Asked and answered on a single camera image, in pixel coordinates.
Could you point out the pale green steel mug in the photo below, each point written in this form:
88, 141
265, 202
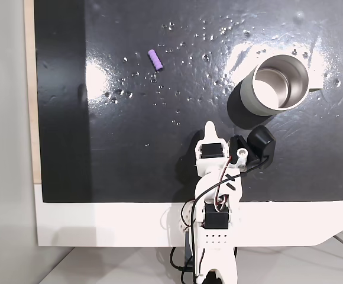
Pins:
249, 94

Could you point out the purple pen grip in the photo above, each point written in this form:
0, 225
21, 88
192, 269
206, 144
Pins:
155, 60

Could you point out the black rubber mat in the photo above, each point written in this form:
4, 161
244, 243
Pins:
71, 118

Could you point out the black camera box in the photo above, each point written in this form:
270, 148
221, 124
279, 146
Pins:
260, 141

